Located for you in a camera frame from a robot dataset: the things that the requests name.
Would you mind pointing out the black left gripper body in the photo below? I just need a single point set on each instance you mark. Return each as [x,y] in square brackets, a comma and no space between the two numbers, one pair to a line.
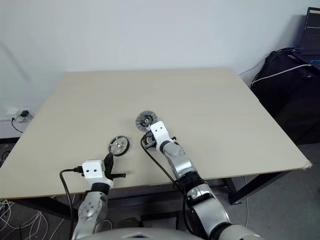
[108,170]

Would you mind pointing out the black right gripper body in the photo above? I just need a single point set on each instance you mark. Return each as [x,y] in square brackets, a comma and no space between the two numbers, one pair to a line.
[148,141]

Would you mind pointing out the black rimmed spoked rotor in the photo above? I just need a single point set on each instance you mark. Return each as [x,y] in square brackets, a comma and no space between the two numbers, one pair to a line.
[120,145]

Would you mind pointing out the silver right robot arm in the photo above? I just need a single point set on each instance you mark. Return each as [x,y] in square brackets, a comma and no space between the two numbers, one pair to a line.
[182,162]

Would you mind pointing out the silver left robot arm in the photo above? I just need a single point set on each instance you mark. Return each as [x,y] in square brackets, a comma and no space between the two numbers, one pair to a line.
[88,207]

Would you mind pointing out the dark rounded shape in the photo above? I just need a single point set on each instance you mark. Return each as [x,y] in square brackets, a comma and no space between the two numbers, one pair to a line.
[128,221]

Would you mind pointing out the black plug adapter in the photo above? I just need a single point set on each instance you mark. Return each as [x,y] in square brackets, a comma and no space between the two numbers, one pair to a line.
[25,113]

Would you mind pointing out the black bag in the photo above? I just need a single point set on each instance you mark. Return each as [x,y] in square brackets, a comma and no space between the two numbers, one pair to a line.
[287,105]

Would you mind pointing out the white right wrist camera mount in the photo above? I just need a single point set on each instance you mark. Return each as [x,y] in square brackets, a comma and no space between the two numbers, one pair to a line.
[158,132]

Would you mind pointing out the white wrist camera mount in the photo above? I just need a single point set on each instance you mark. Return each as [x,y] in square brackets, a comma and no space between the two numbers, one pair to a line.
[158,132]
[92,170]

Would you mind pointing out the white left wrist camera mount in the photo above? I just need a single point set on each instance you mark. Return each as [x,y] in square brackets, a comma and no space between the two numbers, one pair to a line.
[92,170]

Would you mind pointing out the wall power outlet plug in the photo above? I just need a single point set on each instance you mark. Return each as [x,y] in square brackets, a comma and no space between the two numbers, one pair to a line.
[27,118]

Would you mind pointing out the black metal table frame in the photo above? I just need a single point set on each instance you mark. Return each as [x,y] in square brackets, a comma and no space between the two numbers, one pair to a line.
[237,187]

